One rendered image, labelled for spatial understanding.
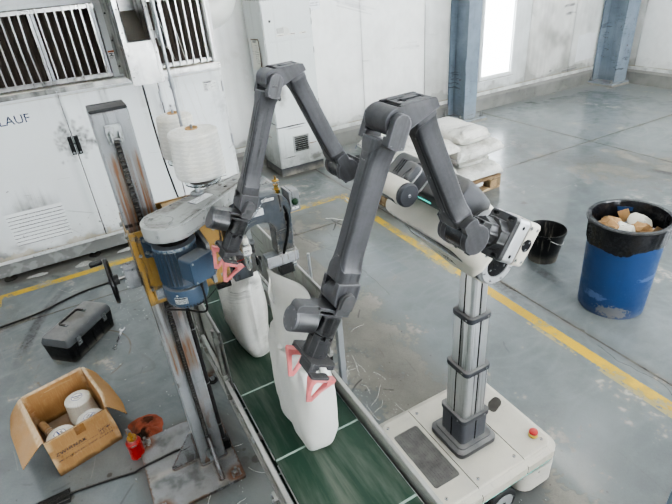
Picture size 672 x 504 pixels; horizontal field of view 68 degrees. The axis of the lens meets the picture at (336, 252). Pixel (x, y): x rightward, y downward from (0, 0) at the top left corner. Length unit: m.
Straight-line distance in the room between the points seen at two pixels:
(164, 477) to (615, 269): 2.79
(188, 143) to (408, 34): 5.78
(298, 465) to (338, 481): 0.18
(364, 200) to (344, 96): 5.78
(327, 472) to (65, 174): 3.37
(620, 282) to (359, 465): 2.07
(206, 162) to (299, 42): 4.16
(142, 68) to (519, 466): 3.42
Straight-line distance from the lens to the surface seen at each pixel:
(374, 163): 0.99
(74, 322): 3.73
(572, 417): 2.95
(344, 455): 2.18
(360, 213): 1.01
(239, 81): 6.14
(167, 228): 1.68
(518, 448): 2.41
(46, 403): 3.28
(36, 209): 4.73
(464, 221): 1.19
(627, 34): 9.89
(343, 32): 6.65
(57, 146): 4.59
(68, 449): 2.96
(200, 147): 1.64
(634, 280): 3.52
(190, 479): 2.72
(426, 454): 2.33
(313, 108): 1.58
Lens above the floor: 2.10
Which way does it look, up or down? 30 degrees down
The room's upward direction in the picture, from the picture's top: 5 degrees counter-clockwise
